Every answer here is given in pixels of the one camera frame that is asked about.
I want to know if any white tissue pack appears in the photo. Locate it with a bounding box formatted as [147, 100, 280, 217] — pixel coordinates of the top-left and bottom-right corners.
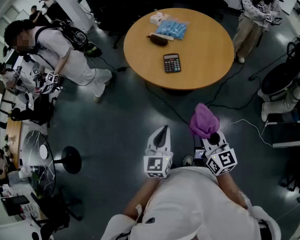
[149, 11, 165, 25]

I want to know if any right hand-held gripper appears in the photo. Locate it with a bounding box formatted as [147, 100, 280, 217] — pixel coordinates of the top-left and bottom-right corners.
[201, 131, 238, 177]

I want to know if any clear bag of blue items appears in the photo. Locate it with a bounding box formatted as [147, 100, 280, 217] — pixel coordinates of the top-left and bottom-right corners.
[155, 18, 190, 41]

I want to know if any black calculator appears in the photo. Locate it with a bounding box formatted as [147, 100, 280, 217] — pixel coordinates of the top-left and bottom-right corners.
[163, 53, 182, 74]

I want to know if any black power plug cable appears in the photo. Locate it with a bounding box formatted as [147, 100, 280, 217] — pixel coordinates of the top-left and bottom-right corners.
[248, 51, 288, 82]

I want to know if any purple cloth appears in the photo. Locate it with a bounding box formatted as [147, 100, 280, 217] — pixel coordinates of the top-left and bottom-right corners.
[189, 103, 220, 139]

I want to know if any black desk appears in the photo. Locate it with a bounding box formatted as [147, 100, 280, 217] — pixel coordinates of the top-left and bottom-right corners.
[79, 0, 171, 32]

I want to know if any small black screen device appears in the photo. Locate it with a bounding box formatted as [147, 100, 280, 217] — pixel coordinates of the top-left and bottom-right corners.
[194, 146, 206, 160]

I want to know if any person's white shirt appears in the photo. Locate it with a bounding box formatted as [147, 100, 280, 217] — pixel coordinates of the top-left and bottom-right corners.
[101, 165, 282, 240]

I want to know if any black marble pedestal table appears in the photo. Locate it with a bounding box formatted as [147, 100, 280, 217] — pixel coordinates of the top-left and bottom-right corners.
[21, 130, 83, 197]

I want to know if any white cable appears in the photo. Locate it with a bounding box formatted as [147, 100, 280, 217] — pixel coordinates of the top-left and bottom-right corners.
[221, 118, 273, 147]

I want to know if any person's right forearm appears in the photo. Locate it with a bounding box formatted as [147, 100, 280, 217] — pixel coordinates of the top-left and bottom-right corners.
[216, 172, 248, 210]

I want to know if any person's white shoe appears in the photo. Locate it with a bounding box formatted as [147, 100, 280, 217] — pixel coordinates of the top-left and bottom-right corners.
[182, 154, 194, 167]

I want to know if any person's left forearm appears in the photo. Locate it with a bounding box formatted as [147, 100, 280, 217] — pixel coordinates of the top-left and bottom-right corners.
[123, 176, 163, 220]

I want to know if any long beige paper sleeve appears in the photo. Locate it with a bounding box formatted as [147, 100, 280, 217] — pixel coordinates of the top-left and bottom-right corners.
[154, 32, 175, 41]

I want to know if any black tablet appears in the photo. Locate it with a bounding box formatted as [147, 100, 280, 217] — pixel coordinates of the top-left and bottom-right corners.
[1, 195, 31, 217]

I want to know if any dark screen monitor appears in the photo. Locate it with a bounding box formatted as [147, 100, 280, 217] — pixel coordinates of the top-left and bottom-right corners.
[266, 113, 300, 149]

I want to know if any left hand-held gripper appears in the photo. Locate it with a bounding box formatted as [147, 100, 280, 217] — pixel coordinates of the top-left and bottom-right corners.
[143, 125, 175, 179]

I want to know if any black pouch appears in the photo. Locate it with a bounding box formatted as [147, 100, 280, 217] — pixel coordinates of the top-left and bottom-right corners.
[146, 33, 169, 47]

